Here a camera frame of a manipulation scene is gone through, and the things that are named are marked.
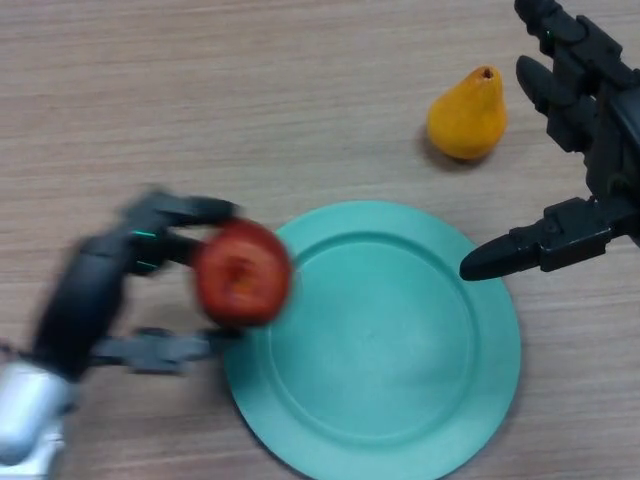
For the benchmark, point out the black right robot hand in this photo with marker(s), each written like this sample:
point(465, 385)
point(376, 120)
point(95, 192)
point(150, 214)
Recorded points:
point(615, 150)

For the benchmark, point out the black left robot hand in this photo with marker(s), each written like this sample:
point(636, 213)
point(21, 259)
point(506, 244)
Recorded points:
point(85, 300)

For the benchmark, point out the red apple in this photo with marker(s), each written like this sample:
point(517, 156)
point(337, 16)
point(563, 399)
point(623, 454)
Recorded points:
point(242, 275)

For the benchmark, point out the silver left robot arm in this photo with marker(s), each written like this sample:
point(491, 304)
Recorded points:
point(27, 410)

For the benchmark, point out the teal green round plate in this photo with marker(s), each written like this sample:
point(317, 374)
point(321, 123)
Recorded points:
point(380, 345)

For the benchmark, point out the yellow orange pear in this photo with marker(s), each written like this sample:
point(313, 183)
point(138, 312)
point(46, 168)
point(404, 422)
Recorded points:
point(467, 120)

